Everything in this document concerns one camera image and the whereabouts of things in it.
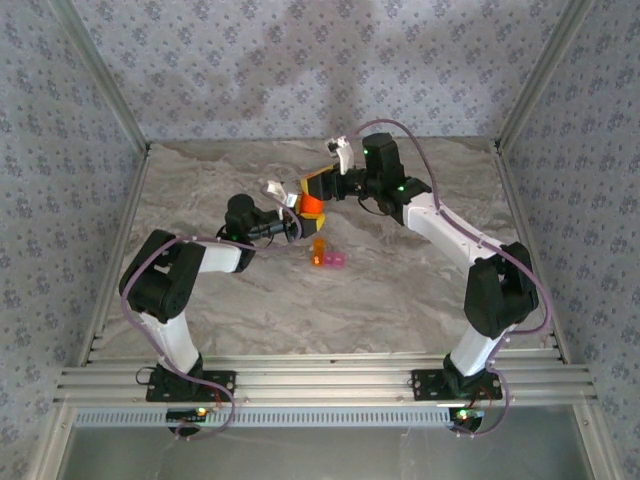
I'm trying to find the small right circuit board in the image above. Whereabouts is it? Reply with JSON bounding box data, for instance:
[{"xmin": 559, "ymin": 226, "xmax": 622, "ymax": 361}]
[{"xmin": 446, "ymin": 407, "xmax": 486, "ymax": 425}]

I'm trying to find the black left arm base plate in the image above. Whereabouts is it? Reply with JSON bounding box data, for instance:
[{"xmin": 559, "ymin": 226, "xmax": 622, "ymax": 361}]
[{"xmin": 144, "ymin": 368, "xmax": 238, "ymax": 404}]

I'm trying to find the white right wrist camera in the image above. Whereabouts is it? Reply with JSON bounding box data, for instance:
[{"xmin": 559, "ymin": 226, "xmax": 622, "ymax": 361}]
[{"xmin": 324, "ymin": 135, "xmax": 357, "ymax": 176}]

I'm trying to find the small circuit board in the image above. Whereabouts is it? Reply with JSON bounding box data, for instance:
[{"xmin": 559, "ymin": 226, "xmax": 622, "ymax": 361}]
[
  {"xmin": 165, "ymin": 407, "xmax": 209, "ymax": 422},
  {"xmin": 446, "ymin": 407, "xmax": 486, "ymax": 425}
]

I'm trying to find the aluminium frame leg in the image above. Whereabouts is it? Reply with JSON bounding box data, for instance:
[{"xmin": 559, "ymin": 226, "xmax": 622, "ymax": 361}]
[
  {"xmin": 24, "ymin": 403, "xmax": 77, "ymax": 480},
  {"xmin": 572, "ymin": 402, "xmax": 629, "ymax": 480}
]

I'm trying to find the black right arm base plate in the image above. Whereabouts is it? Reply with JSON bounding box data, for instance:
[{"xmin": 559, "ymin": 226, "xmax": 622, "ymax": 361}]
[{"xmin": 409, "ymin": 368, "xmax": 504, "ymax": 403}]

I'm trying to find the aluminium side rail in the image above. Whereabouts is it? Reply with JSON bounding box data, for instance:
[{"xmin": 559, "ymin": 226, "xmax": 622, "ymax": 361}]
[
  {"xmin": 73, "ymin": 143, "xmax": 153, "ymax": 367},
  {"xmin": 493, "ymin": 142, "xmax": 572, "ymax": 365}
]

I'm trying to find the orange translucent pill box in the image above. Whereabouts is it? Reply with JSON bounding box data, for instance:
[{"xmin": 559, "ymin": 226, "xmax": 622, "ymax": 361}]
[{"xmin": 310, "ymin": 237, "xmax": 330, "ymax": 268}]

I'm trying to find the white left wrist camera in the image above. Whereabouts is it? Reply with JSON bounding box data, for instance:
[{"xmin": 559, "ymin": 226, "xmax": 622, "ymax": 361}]
[{"xmin": 262, "ymin": 179, "xmax": 300, "ymax": 209}]

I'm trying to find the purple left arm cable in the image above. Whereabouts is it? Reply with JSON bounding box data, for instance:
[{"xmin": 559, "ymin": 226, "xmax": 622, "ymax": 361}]
[{"xmin": 121, "ymin": 189, "xmax": 305, "ymax": 442}]

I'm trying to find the small left circuit board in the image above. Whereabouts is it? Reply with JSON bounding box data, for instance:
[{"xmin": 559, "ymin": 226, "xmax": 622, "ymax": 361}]
[{"xmin": 165, "ymin": 407, "xmax": 209, "ymax": 422}]

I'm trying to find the aluminium corner post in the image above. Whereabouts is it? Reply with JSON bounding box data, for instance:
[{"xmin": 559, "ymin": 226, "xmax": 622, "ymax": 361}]
[
  {"xmin": 48, "ymin": 0, "xmax": 153, "ymax": 156},
  {"xmin": 493, "ymin": 0, "xmax": 597, "ymax": 153}
]

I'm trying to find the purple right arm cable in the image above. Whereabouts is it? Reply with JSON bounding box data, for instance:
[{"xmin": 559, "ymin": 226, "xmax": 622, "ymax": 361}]
[{"xmin": 348, "ymin": 118, "xmax": 554, "ymax": 440}]

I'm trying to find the orange pill bottle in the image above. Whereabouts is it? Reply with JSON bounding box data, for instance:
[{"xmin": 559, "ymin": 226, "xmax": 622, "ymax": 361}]
[{"xmin": 297, "ymin": 192, "xmax": 326, "ymax": 217}]

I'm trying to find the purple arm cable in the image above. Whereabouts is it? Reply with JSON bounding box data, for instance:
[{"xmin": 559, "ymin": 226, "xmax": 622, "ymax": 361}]
[
  {"xmin": 121, "ymin": 189, "xmax": 305, "ymax": 442},
  {"xmin": 348, "ymin": 118, "xmax": 554, "ymax": 440}
]

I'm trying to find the grey slotted cable duct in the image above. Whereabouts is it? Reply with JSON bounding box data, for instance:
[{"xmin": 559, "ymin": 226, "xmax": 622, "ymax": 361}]
[{"xmin": 73, "ymin": 405, "xmax": 454, "ymax": 429}]

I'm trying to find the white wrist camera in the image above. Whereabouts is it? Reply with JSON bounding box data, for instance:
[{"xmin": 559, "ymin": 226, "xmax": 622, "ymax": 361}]
[
  {"xmin": 262, "ymin": 179, "xmax": 300, "ymax": 209},
  {"xmin": 324, "ymin": 135, "xmax": 357, "ymax": 176}
]

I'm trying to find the aluminium rail beam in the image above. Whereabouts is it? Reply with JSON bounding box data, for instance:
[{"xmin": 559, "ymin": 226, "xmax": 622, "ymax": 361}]
[{"xmin": 53, "ymin": 351, "xmax": 600, "ymax": 407}]

